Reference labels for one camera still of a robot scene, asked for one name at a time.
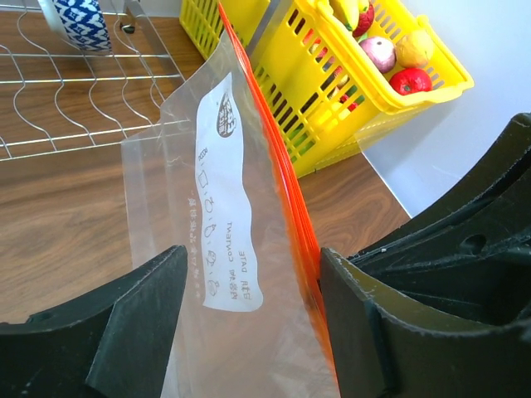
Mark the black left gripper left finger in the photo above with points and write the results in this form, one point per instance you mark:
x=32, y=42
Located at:
x=114, y=341

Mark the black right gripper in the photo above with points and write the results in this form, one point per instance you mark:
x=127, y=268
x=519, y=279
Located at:
x=468, y=254

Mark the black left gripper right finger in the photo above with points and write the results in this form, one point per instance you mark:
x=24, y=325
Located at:
x=386, y=344

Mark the clear orange zip bag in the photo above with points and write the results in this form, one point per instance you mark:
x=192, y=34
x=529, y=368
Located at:
x=212, y=175

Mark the red tomato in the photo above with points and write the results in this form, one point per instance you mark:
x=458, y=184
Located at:
x=410, y=81

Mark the orange fruit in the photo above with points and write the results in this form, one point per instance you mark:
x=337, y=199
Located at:
x=415, y=49

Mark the yellow plastic basket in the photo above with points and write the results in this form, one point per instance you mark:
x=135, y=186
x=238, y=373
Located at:
x=327, y=97

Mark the metal dish rack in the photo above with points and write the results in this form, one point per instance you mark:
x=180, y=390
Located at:
x=56, y=98

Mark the blue patterned bowl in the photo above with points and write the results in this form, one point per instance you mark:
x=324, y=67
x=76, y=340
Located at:
x=84, y=25

